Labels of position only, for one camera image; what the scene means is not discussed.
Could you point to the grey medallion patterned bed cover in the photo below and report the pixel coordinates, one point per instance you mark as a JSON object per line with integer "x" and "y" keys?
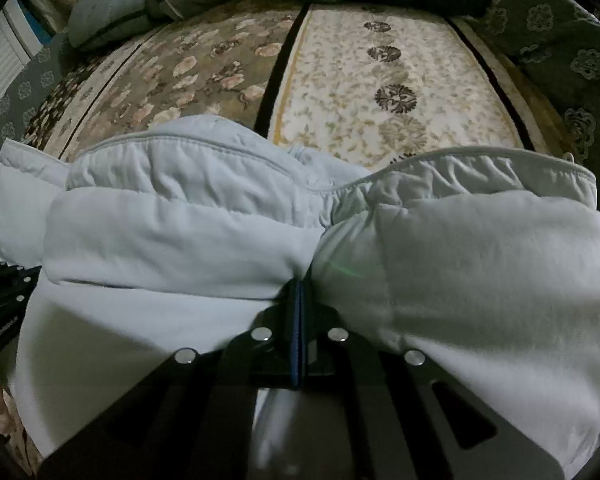
{"x": 545, "y": 25}

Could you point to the light blue puffer jacket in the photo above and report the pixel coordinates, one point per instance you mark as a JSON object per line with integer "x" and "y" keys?
{"x": 205, "y": 230}

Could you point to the white slatted cabinet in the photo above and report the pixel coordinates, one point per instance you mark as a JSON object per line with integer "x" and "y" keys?
{"x": 2, "y": 65}

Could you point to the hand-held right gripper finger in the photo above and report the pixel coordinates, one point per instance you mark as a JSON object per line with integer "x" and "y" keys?
{"x": 304, "y": 332}
{"x": 295, "y": 345}

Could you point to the blue-grey folded quilt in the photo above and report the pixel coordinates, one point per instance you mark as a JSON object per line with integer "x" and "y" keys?
{"x": 125, "y": 5}

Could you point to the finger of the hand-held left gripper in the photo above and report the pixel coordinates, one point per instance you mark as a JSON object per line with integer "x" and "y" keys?
{"x": 10, "y": 285}

